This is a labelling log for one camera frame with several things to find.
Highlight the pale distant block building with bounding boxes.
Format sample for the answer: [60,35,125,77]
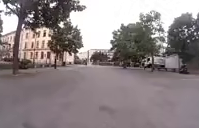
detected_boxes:
[76,48,115,65]

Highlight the small tree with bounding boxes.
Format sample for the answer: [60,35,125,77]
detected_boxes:
[47,20,85,70]

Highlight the white truck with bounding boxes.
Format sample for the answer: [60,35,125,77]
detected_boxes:
[141,55,167,70]

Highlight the beige multi-storey building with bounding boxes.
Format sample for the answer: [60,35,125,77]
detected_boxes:
[0,27,75,66]

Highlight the white box trailer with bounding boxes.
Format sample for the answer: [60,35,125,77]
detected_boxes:
[164,53,184,72]

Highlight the green bush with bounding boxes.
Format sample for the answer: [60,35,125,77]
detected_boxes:
[18,58,33,70]

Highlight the large tree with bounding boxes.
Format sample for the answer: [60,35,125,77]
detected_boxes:
[1,0,87,76]

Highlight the group of trees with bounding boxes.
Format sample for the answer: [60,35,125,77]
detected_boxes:
[109,0,199,73]

